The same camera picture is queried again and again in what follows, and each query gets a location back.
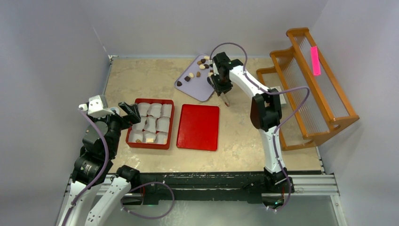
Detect red chocolate box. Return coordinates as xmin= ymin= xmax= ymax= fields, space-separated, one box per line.
xmin=126 ymin=98 xmax=175 ymax=150

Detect pink sticky label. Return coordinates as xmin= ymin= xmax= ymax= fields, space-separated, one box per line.
xmin=310 ymin=46 xmax=321 ymax=76

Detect small white carton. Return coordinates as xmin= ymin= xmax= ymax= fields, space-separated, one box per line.
xmin=270 ymin=86 xmax=287 ymax=106

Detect red box lid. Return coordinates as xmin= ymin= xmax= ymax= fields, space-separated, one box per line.
xmin=176 ymin=104 xmax=220 ymax=152

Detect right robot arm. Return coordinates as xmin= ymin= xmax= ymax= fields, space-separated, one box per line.
xmin=207 ymin=52 xmax=294 ymax=192

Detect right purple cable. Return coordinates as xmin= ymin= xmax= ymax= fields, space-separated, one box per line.
xmin=209 ymin=42 xmax=311 ymax=213

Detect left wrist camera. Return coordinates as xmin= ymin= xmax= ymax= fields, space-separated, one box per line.
xmin=78 ymin=95 xmax=115 ymax=119

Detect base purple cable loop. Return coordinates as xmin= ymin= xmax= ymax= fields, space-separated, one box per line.
xmin=120 ymin=182 xmax=174 ymax=219

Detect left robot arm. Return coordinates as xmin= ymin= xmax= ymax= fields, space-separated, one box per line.
xmin=59 ymin=99 xmax=141 ymax=226

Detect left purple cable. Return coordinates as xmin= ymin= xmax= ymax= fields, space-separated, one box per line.
xmin=61 ymin=107 xmax=110 ymax=226

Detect black metal tongs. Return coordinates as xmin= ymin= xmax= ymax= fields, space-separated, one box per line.
xmin=220 ymin=93 xmax=230 ymax=107

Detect lavender tray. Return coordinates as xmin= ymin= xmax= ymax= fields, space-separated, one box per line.
xmin=174 ymin=54 xmax=214 ymax=102

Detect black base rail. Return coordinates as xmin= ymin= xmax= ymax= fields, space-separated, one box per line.
xmin=93 ymin=169 xmax=339 ymax=207

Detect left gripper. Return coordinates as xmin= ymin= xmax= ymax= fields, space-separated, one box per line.
xmin=87 ymin=101 xmax=140 ymax=156

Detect orange wooden rack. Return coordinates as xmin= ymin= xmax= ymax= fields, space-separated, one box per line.
xmin=256 ymin=27 xmax=359 ymax=151

